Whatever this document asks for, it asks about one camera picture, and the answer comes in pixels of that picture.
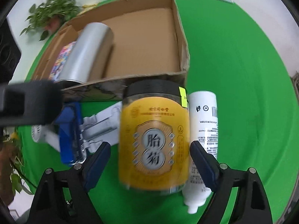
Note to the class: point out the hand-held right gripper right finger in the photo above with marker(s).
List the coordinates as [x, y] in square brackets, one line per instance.
[205, 165]

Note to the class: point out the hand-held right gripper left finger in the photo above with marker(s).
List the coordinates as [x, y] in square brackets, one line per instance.
[98, 165]

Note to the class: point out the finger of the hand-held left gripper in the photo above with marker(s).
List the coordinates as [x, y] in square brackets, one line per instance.
[30, 102]

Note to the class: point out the white handheld fan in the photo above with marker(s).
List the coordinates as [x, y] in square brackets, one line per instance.
[44, 137]

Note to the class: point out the grey moulded plastic tray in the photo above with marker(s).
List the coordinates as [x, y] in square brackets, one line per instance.
[102, 123]

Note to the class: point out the blue box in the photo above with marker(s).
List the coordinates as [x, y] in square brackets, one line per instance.
[66, 135]

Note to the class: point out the white spray bottle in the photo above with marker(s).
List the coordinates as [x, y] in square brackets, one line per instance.
[205, 116]

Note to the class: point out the colourful cartoon puzzle box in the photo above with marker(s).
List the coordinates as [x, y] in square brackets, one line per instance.
[62, 60]

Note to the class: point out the yellow jar with black lid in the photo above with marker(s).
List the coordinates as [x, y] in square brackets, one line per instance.
[154, 133]

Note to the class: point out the silver cylinder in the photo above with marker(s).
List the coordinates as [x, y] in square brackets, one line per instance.
[86, 53]

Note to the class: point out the large cardboard box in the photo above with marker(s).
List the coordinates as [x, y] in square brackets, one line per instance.
[144, 46]

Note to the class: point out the large leafy potted plant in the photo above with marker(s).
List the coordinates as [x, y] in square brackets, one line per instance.
[9, 163]

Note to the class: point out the small potted pothos plant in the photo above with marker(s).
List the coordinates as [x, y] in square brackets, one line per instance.
[53, 7]

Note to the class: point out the yellow paper sheet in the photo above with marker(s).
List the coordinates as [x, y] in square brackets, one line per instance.
[90, 5]

